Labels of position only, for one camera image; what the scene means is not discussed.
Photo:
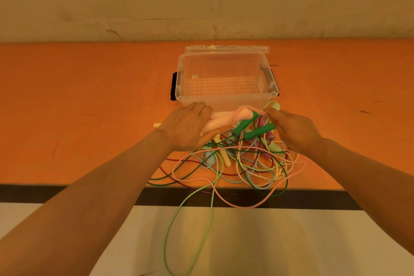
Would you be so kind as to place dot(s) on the person's right hand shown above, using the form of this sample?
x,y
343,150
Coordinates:
x,y
296,133

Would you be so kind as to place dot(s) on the person's left hand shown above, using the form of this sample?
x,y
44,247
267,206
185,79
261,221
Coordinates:
x,y
182,128

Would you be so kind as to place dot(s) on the person's right thumb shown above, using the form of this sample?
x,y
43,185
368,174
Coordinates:
x,y
279,135

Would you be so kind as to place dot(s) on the person's left middle finger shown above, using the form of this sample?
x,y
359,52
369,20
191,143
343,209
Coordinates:
x,y
198,106

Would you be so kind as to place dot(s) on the person's left thumb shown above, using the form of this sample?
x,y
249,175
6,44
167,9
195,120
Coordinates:
x,y
208,138

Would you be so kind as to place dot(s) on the person's right forearm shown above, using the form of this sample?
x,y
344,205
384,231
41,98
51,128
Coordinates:
x,y
368,182

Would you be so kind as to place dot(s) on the person's left forearm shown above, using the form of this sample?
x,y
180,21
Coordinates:
x,y
84,208

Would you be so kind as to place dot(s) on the black box latch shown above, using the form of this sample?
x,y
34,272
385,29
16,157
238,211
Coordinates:
x,y
275,80
173,86

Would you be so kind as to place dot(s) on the clear plastic storage box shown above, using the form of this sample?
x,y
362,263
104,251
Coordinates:
x,y
224,81

